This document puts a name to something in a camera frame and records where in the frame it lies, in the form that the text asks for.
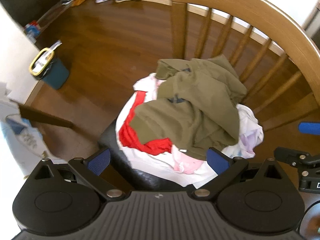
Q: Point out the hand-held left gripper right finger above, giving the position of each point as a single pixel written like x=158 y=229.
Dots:
x=217 y=160

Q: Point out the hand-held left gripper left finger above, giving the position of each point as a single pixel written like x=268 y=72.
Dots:
x=100 y=160

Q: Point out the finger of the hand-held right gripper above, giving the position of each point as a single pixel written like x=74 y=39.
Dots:
x=310 y=128
x=295 y=158

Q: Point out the olive green sweatshirt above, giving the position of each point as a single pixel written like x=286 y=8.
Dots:
x=195 y=105

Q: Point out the pink garment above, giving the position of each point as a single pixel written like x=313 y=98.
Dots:
x=186 y=163

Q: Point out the lavender white garment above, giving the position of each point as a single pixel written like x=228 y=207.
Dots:
x=247 y=135

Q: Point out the red garment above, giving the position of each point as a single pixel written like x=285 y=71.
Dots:
x=130 y=130

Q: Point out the white bag with blue print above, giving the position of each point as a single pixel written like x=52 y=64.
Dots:
x=23 y=135

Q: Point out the teal trash bin yellow rim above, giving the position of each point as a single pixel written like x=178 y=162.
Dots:
x=56 y=75

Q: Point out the blue red packets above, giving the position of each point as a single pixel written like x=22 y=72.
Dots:
x=32 y=28

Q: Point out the orange slippers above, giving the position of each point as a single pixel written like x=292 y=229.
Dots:
x=80 y=0

